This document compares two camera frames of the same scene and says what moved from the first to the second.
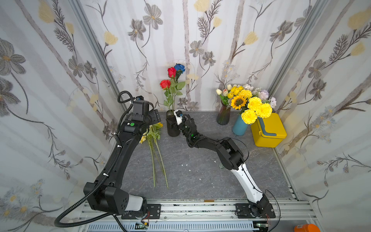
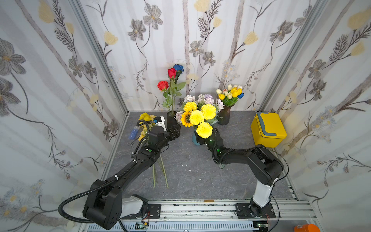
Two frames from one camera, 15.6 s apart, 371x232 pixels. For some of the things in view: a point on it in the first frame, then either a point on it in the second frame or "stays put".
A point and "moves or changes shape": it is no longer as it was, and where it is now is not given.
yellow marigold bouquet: (255, 109) -> (200, 112)
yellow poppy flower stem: (152, 163) stays put
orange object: (308, 227) stays put
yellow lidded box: (268, 132) stays put
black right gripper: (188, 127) -> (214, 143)
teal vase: (240, 127) moves or changes shape
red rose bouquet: (173, 86) stays put
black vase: (173, 129) stays put
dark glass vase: (222, 117) stays put
